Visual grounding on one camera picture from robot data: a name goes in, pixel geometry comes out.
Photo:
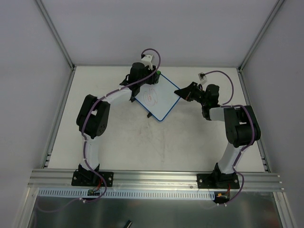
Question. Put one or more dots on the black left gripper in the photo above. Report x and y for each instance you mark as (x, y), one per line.
(150, 77)

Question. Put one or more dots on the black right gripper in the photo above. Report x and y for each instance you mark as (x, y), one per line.
(192, 91)

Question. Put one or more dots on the blue framed whiteboard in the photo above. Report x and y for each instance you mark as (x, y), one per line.
(158, 99)

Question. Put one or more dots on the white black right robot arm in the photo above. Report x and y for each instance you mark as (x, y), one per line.
(241, 128)

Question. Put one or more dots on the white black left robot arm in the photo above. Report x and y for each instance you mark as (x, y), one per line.
(93, 116)

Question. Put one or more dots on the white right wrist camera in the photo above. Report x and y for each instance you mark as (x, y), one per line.
(202, 78)

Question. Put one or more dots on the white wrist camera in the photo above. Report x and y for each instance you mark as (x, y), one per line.
(146, 59)
(202, 78)

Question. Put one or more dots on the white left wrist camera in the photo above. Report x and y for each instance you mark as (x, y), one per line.
(146, 59)

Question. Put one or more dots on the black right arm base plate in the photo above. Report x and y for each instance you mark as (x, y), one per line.
(222, 181)

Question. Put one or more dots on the white slotted cable duct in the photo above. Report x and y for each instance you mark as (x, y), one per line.
(128, 194)

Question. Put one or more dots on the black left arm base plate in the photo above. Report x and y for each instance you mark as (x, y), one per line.
(89, 179)

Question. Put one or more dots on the aluminium left frame post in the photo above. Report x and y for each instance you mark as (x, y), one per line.
(45, 15)

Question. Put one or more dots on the aluminium frame post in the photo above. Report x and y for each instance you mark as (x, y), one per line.
(45, 15)
(266, 24)

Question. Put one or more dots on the aluminium right frame post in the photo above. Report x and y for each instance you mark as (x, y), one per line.
(266, 24)

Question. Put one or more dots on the aluminium front rail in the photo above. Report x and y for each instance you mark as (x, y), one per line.
(156, 180)

